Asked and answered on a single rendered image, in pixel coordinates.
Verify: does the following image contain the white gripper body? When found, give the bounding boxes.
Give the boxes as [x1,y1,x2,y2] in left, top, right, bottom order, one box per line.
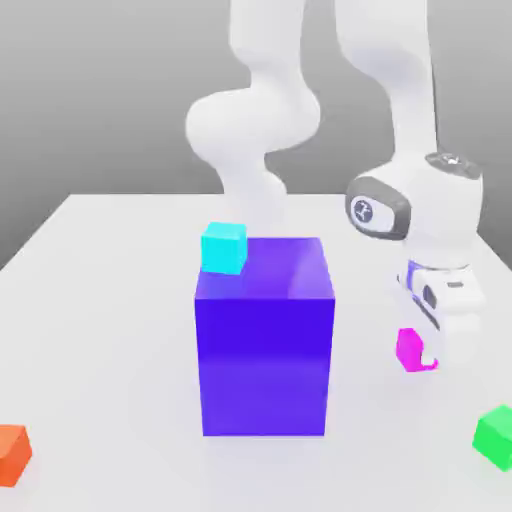
[408,294,481,363]

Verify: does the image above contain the large purple box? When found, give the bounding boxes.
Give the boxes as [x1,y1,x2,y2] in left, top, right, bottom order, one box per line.
[194,236,336,438]

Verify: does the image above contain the small orange cube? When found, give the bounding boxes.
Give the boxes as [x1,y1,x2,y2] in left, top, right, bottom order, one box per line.
[0,424,34,489]

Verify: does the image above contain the small green cube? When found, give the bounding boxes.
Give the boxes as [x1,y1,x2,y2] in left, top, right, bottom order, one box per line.
[471,404,512,473]

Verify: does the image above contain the small cyan cube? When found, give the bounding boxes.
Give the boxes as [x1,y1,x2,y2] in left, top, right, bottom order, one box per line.
[200,221,248,277]

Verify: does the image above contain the small magenta cube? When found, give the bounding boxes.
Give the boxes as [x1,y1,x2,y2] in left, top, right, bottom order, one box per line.
[395,327,440,374]

